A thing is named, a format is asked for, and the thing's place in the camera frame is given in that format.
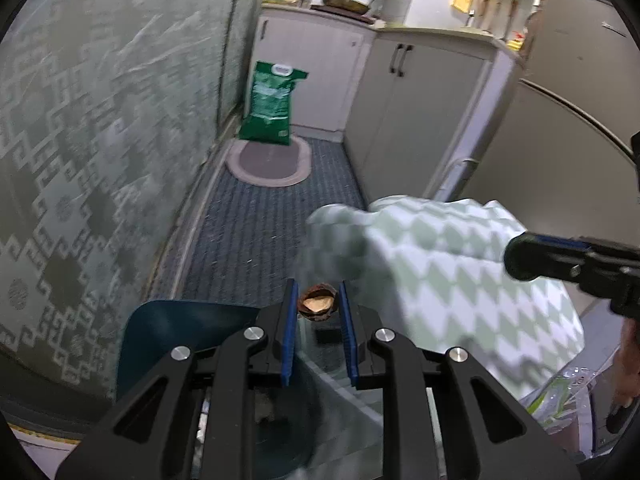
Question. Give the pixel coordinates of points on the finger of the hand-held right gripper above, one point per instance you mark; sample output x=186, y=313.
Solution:
x=562, y=243
x=522, y=260

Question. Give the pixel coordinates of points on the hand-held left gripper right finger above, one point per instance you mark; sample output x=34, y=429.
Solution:
x=348, y=335

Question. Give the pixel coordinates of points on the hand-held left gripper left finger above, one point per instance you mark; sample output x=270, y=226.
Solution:
x=287, y=340

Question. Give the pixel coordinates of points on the brown fruit shell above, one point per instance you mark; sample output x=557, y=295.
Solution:
x=316, y=304

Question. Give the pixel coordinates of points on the teal trash bin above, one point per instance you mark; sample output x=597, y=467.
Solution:
x=165, y=325

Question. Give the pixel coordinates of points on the person's right hand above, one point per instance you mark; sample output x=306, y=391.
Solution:
x=627, y=375

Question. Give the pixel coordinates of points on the grey refrigerator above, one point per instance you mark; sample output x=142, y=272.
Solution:
x=560, y=170

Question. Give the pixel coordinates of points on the green white checkered tablecloth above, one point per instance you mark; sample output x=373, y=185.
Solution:
x=440, y=260

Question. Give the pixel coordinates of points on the blue striped carpet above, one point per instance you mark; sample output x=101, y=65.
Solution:
x=250, y=240

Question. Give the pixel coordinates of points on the white green plastic bag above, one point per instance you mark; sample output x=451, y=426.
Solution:
x=560, y=395

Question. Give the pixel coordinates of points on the beige two-door cabinet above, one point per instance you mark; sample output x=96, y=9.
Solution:
x=430, y=115

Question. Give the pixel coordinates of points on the oval pink rug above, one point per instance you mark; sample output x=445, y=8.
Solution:
x=270, y=165

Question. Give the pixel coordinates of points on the green sack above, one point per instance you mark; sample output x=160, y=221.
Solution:
x=270, y=105

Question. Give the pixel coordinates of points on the white kitchen cabinet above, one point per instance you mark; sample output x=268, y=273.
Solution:
x=310, y=70

